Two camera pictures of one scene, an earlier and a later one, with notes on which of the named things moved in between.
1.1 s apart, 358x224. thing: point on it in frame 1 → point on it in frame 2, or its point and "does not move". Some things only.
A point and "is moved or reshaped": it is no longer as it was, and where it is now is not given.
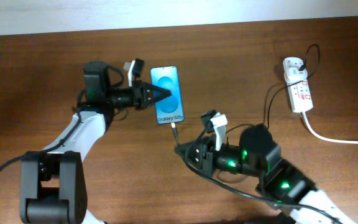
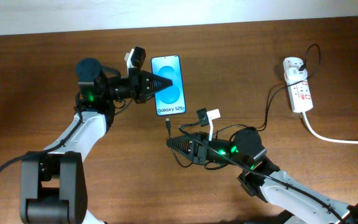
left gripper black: (143, 101) → (140, 84)
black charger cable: (304, 68) → (168, 122)
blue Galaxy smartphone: (169, 109) is moved or reshaped
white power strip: (298, 87) does not move
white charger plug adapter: (294, 73) does not move
